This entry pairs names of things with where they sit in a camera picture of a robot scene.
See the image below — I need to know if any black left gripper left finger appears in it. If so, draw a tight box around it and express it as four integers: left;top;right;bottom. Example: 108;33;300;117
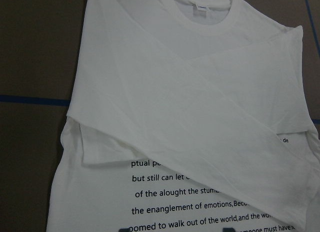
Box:
119;228;130;232

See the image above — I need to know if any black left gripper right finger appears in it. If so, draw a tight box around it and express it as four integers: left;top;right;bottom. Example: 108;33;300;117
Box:
223;227;236;232

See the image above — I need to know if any white long-sleeve printed shirt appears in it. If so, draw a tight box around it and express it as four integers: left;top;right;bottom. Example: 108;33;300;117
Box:
46;0;320;232

